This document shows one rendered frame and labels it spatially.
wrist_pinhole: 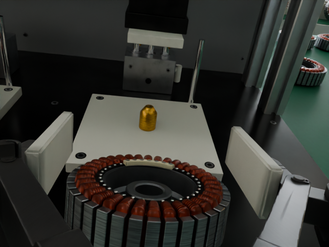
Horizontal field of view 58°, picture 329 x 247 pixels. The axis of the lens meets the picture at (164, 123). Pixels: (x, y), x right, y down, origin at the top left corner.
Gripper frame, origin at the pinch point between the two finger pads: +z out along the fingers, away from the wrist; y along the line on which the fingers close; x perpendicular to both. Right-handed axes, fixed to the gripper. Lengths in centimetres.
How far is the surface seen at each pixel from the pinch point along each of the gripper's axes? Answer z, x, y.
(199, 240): -4.5, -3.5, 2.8
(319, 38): 75, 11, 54
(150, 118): 13.1, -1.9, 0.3
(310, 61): 47, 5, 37
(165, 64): 25.3, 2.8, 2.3
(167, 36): 15.0, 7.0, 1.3
